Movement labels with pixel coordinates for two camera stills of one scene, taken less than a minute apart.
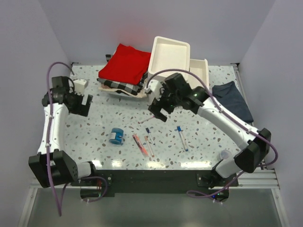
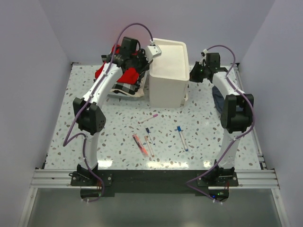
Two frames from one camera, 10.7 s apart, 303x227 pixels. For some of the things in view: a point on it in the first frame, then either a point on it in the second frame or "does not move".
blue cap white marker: (182, 138) does not move
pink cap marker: (139, 122) does not move
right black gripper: (156, 106) → (192, 76)
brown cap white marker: (146, 137) does not move
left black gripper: (82, 109) → (146, 66)
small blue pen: (147, 131) does not move
